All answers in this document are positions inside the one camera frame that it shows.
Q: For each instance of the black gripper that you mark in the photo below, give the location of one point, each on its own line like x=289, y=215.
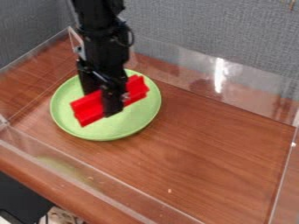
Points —
x=107, y=39

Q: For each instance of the red rectangular block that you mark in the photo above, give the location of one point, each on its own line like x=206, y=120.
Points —
x=87, y=108

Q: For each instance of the green round plate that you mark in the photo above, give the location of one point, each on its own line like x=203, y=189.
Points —
x=107, y=129

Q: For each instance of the white power strip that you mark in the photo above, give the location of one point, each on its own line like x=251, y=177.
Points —
x=61, y=216

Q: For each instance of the clear acrylic enclosure walls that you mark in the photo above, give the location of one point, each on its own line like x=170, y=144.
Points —
x=214, y=162

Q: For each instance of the clear acrylic corner bracket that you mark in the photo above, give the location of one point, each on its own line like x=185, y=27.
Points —
x=77, y=42

